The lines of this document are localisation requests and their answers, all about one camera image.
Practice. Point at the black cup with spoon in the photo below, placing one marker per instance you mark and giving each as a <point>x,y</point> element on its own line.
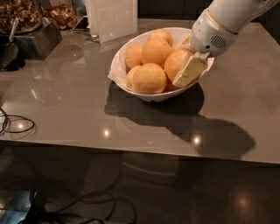
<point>11,60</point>

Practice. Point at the glass jar of nuts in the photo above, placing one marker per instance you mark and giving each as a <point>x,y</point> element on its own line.
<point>26,12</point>

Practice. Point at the dried snack pile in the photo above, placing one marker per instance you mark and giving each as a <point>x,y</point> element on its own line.
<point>63,14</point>

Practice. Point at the centre top orange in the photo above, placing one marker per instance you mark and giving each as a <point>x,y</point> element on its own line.
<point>156,51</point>

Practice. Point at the large orange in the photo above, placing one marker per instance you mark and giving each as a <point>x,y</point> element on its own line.
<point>174,62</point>

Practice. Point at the white oval bowl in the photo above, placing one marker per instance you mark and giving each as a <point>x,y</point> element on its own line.
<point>118,72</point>

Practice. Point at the metal square container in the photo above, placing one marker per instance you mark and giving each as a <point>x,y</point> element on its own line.
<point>37,45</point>

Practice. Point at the front left small orange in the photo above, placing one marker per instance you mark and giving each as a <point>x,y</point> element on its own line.
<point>130,75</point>

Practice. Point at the clear acrylic sign holder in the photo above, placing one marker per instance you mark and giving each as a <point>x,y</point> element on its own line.
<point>111,19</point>

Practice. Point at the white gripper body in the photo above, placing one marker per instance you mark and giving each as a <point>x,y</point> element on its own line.
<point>210,35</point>

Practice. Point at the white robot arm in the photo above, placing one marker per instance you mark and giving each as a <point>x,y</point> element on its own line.
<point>234,15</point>

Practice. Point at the bottom orange under pile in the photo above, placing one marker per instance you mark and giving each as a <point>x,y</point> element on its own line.
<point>169,87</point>

